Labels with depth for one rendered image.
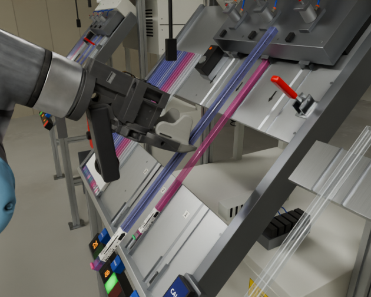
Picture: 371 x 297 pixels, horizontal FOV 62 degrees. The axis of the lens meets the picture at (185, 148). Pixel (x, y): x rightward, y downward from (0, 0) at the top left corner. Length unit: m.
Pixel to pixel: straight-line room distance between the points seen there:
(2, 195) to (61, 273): 1.55
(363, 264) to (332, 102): 0.47
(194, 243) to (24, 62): 0.40
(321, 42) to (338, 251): 0.57
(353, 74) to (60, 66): 0.45
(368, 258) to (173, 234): 0.47
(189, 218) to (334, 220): 0.58
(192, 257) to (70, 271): 1.28
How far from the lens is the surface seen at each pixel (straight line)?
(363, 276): 0.92
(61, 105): 0.41
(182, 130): 0.48
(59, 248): 1.98
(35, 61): 0.40
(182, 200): 0.66
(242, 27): 0.79
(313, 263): 0.90
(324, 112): 0.57
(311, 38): 0.63
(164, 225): 0.67
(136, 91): 0.43
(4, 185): 0.28
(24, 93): 0.40
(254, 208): 0.54
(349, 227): 1.08
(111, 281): 0.77
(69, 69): 0.41
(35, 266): 1.91
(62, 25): 4.78
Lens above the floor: 1.19
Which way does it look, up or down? 22 degrees down
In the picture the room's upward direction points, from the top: straight up
